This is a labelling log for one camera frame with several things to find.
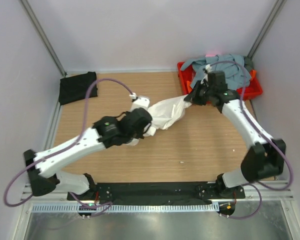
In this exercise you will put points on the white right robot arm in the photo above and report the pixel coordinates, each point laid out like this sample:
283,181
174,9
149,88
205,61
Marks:
265,155

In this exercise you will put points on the folded black t-shirt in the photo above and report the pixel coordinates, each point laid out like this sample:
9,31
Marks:
74,88

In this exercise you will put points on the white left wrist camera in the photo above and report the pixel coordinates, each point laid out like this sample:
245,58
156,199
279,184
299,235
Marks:
139,101

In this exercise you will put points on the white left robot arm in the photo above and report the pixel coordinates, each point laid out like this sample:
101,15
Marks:
44,168

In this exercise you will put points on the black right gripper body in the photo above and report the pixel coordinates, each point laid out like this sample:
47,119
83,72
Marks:
206,91

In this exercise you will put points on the slotted grey cable duct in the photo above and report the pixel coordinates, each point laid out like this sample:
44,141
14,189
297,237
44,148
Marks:
77,208

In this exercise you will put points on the blue-grey t-shirt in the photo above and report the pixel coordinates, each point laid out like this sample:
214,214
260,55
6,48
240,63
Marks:
236,75

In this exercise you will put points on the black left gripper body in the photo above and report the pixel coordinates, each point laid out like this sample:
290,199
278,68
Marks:
137,135

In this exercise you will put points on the white t-shirt with print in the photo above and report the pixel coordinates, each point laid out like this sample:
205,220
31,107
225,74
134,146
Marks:
165,113

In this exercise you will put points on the dark grey t-shirt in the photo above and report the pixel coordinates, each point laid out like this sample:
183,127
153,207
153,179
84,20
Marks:
248,64

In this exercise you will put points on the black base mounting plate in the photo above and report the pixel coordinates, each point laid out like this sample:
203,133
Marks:
160,193

